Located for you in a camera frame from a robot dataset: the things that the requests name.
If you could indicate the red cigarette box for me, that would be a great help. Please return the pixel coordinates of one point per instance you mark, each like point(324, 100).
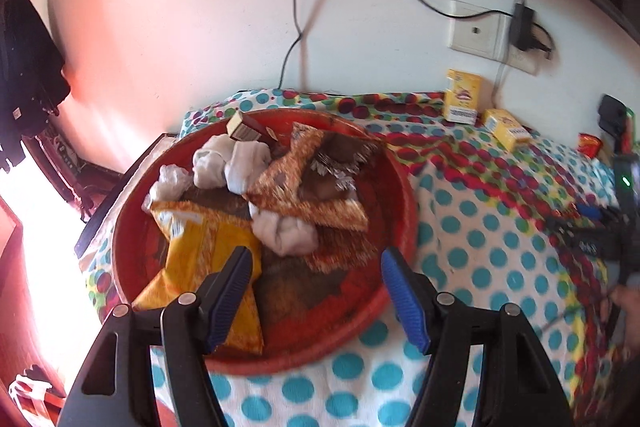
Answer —
point(247, 128)

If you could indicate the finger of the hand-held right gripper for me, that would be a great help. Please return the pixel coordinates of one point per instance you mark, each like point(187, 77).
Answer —
point(592, 211)
point(585, 239)

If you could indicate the yellow cigarette box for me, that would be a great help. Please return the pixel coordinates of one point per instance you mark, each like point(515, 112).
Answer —
point(462, 97)
point(507, 129)

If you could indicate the black power adapter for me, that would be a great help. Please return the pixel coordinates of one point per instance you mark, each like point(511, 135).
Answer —
point(522, 27)

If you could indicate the red snack can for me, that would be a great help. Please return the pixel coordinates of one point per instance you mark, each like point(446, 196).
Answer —
point(590, 144)

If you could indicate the polka dot tablecloth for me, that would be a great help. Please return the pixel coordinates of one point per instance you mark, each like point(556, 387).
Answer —
point(490, 232)

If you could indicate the white wall socket plate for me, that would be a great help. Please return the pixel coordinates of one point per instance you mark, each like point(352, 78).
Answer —
point(475, 29)

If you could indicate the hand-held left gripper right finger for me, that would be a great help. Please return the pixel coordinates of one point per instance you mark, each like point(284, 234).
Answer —
point(405, 302)

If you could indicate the yellow snack bag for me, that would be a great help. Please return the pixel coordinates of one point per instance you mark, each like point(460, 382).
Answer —
point(200, 247)

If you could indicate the clear plastic wrap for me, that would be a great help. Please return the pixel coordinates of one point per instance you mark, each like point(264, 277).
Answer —
point(170, 183)

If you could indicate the dark wooden cabinet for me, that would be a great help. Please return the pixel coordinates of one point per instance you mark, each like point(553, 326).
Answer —
point(70, 177)

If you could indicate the white tissue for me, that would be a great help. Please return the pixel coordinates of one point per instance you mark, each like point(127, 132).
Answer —
point(285, 232)
point(214, 163)
point(250, 164)

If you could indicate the dark silver foil wrapper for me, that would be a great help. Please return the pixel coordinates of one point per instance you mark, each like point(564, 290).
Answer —
point(340, 157)

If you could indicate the green packet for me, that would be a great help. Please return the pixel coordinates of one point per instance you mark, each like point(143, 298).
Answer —
point(630, 127)

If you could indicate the brown patterned snack wrapper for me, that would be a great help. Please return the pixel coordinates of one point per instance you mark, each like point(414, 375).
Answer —
point(295, 172)

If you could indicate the white plastic bag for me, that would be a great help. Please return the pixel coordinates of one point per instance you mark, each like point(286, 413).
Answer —
point(30, 388)

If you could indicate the person's right hand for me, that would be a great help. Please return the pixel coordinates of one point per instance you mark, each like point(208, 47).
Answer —
point(626, 299)

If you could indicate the dark hanging bag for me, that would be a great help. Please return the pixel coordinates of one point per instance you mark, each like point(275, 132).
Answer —
point(30, 57)

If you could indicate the black upright device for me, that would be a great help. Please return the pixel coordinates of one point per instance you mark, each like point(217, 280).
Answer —
point(609, 114)

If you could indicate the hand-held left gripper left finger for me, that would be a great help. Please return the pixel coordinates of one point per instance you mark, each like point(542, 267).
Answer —
point(230, 297)

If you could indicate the round red tray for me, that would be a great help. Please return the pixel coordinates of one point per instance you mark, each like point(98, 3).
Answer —
point(385, 227)

